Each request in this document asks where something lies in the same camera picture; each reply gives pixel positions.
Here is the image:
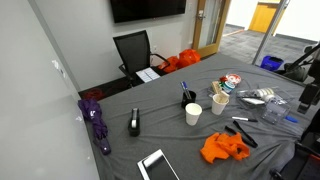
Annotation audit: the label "white paper cup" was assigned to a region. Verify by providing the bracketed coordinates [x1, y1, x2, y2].
[185, 103, 202, 126]

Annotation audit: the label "wooden Merry Christmas sign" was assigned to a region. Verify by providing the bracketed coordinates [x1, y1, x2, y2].
[211, 81, 222, 94]

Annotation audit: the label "black pen holder cup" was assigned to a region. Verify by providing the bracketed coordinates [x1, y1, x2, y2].
[181, 90, 196, 109]

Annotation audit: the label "white cup with wooden sticks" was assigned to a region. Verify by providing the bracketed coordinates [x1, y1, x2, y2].
[211, 92, 229, 115]

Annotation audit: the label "white paper on chair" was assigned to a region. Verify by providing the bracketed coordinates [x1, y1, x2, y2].
[137, 67, 159, 83]

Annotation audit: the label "blue pen in holder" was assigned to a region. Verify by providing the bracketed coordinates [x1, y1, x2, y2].
[180, 81, 191, 100]

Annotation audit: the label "orange bag on floor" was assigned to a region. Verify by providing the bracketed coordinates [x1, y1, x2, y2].
[158, 49, 201, 73]

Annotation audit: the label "black mesh office chair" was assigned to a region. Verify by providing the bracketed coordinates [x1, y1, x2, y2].
[113, 30, 170, 87]

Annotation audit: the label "red gift bow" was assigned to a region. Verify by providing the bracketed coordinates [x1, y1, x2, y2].
[219, 76, 228, 82]

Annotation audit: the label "grey tablecloth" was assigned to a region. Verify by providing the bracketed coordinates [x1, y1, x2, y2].
[92, 54, 319, 180]

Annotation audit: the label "teal Ice Breakers mints tin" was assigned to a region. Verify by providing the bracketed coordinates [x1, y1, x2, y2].
[222, 81, 235, 94]

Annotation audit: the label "purple folded umbrella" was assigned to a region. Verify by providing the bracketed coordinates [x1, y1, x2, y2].
[78, 99, 111, 155]

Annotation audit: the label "red white tape spool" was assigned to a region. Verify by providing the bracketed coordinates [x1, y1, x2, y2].
[226, 74, 241, 85]

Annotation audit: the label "black and white marker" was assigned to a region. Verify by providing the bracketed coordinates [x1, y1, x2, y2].
[231, 116, 258, 122]

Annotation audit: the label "orange cloth on table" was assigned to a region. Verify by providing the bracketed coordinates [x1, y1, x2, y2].
[200, 132, 250, 164]

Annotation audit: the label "wooden glass door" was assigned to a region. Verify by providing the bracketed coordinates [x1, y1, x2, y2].
[192, 0, 231, 58]

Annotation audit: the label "white tape rolls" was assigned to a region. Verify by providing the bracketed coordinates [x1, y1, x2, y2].
[257, 88, 274, 102]

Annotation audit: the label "clear organizer tray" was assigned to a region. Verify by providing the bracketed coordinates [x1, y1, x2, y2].
[236, 86, 294, 107]

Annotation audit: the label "blue recycling bin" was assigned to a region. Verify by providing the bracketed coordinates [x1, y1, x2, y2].
[260, 56, 284, 71]

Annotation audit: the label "small clear acrylic box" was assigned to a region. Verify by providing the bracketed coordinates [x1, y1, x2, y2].
[261, 100, 291, 124]

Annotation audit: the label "blue marker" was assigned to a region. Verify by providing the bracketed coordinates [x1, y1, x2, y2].
[285, 116, 298, 123]

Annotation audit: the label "red coiled cable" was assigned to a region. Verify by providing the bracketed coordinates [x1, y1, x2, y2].
[83, 88, 106, 101]

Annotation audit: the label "tablet with white frame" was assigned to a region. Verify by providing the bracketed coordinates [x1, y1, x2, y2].
[137, 149, 180, 180]

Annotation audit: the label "wall mounted black television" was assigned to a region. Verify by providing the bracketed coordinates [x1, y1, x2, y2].
[110, 0, 186, 23]

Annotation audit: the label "black strap on table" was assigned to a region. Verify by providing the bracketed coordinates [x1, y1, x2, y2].
[224, 120, 259, 149]

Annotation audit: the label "black camera stand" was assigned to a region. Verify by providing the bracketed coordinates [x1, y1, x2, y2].
[285, 42, 320, 114]

